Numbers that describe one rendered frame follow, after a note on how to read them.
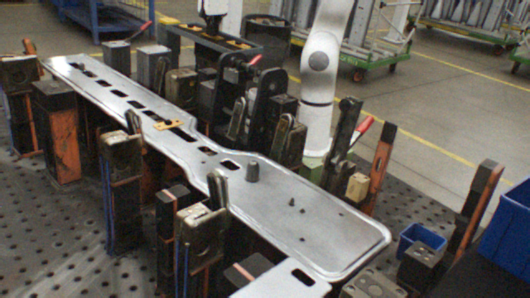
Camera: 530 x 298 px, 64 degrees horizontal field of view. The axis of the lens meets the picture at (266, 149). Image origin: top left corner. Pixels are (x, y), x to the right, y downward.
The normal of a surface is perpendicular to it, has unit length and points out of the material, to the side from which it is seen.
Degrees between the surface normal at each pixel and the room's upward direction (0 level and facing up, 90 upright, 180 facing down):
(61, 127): 90
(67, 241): 0
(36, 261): 0
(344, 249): 0
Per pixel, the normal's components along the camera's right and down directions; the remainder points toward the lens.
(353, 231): 0.11, -0.87
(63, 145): 0.71, 0.40
